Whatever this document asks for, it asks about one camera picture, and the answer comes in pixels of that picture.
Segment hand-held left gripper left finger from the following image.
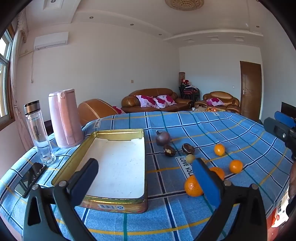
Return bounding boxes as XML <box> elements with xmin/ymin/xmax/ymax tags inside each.
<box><xmin>23</xmin><ymin>158</ymin><xmax>99</xmax><ymax>241</ymax></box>

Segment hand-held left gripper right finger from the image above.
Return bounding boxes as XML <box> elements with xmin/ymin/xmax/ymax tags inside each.
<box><xmin>192</xmin><ymin>158</ymin><xmax>269</xmax><ymax>241</ymax></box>

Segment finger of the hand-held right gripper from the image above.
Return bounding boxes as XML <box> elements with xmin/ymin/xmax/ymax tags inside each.
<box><xmin>274</xmin><ymin>111</ymin><xmax>296</xmax><ymax>128</ymax></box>
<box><xmin>264</xmin><ymin>117</ymin><xmax>293</xmax><ymax>145</ymax></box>

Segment gold rectangular tin box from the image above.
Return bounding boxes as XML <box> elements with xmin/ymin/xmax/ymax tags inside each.
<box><xmin>51</xmin><ymin>128</ymin><xmax>148</xmax><ymax>214</ymax></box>

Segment dark brown wrinkled fruit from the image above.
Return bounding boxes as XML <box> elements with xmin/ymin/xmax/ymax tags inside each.
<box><xmin>181</xmin><ymin>143</ymin><xmax>195</xmax><ymax>155</ymax></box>
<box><xmin>163</xmin><ymin>144</ymin><xmax>176</xmax><ymax>157</ymax></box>

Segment purple round fruit with stem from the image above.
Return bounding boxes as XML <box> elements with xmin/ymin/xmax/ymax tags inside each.
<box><xmin>155</xmin><ymin>130</ymin><xmax>171</xmax><ymax>146</ymax></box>

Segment black television screen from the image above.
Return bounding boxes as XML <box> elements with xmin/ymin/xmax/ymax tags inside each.
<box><xmin>281</xmin><ymin>101</ymin><xmax>296</xmax><ymax>118</ymax></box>

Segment brown wooden door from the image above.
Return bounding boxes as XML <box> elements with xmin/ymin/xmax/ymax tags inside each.
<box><xmin>240</xmin><ymin>61</ymin><xmax>262</xmax><ymax>115</ymax></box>

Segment black smartphone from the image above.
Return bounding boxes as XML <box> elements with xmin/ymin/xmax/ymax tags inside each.
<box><xmin>14</xmin><ymin>162</ymin><xmax>47</xmax><ymax>198</ymax></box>

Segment dark brown stool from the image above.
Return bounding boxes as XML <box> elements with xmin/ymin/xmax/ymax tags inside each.
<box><xmin>43</xmin><ymin>119</ymin><xmax>56</xmax><ymax>137</ymax></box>

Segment clear glass water bottle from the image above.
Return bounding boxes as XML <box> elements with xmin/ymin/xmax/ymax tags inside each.
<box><xmin>23</xmin><ymin>100</ymin><xmax>56</xmax><ymax>166</ymax></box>

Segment pink electric kettle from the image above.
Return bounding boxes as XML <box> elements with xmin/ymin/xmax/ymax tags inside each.
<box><xmin>48</xmin><ymin>89</ymin><xmax>84</xmax><ymax>149</ymax></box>

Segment orange and white bag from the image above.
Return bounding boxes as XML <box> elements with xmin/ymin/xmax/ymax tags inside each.
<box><xmin>266</xmin><ymin>192</ymin><xmax>292</xmax><ymax>229</ymax></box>

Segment pile of colourful snacks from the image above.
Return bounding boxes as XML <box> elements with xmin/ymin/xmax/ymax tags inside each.
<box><xmin>196</xmin><ymin>106</ymin><xmax>219</xmax><ymax>113</ymax></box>

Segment brown leather armchair white piping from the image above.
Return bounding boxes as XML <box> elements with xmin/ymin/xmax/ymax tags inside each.
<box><xmin>78</xmin><ymin>99</ymin><xmax>126</xmax><ymax>127</ymax></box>

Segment wooden coffee table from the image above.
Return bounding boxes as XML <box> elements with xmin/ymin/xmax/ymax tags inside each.
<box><xmin>192</xmin><ymin>105</ymin><xmax>220</xmax><ymax>113</ymax></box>

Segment brown leather three-seat sofa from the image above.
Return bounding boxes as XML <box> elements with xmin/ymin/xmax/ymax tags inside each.
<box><xmin>121</xmin><ymin>88</ymin><xmax>195</xmax><ymax>114</ymax></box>

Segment stacked dark chairs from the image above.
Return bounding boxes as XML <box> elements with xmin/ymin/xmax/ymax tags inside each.
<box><xmin>179</xmin><ymin>85</ymin><xmax>200</xmax><ymax>101</ymax></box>

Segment sheer pink curtain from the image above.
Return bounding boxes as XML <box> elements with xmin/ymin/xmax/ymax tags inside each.
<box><xmin>8</xmin><ymin>8</ymin><xmax>35</xmax><ymax>149</ymax></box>

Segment wooden framed window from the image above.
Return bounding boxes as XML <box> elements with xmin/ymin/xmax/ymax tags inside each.
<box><xmin>0</xmin><ymin>25</ymin><xmax>14</xmax><ymax>127</ymax></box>

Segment round ceiling lamp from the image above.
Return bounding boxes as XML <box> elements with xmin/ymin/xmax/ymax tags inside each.
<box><xmin>165</xmin><ymin>0</ymin><xmax>204</xmax><ymax>11</ymax></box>

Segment white air conditioner cable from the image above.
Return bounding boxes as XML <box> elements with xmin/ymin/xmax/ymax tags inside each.
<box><xmin>30</xmin><ymin>49</ymin><xmax>35</xmax><ymax>83</ymax></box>

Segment white wall air conditioner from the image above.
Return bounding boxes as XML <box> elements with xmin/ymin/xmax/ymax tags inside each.
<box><xmin>34</xmin><ymin>32</ymin><xmax>69</xmax><ymax>50</ymax></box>

